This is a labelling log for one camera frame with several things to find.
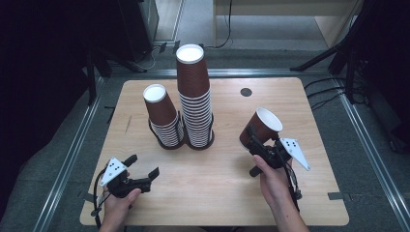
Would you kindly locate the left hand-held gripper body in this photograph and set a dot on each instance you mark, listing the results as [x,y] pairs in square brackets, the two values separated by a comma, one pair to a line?
[114,170]

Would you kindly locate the black metal stand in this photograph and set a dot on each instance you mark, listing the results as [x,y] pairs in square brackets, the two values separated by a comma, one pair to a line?
[92,77]

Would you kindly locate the aluminium frame rail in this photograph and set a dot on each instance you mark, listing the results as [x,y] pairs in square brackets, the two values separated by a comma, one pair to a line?
[257,72]
[370,148]
[69,161]

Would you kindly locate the short stack of brown cups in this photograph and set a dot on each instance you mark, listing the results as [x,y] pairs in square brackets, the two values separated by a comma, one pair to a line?
[161,109]

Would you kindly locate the round black table grommet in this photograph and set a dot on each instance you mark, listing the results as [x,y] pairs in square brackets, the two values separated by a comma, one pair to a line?
[246,92]

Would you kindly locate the black tripod stand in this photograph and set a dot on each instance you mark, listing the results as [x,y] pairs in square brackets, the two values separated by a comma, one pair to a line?
[341,48]

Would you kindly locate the person's left hand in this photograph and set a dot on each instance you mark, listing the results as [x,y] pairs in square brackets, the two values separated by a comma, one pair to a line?
[117,209]

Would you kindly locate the brown paper cup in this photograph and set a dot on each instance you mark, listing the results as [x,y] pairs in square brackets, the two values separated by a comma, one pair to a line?
[263,124]

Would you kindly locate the tall stack of brown cups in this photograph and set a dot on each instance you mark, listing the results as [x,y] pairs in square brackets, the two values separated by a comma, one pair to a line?
[196,119]

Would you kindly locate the black tape strip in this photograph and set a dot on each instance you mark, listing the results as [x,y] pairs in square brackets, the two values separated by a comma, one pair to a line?
[111,114]

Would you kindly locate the light wooden furniture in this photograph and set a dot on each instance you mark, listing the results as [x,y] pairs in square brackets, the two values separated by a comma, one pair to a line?
[332,25]

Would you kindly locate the person's right hand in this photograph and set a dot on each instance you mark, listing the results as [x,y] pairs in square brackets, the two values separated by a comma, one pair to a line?
[275,187]

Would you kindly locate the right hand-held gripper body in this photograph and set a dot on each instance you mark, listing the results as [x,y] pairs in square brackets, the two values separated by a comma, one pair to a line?
[274,156]

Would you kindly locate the grey tape strip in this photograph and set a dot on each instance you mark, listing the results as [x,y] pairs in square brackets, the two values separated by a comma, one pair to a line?
[336,196]

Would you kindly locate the dark computer cabinet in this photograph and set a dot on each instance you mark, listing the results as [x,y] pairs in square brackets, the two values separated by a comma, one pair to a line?
[138,25]

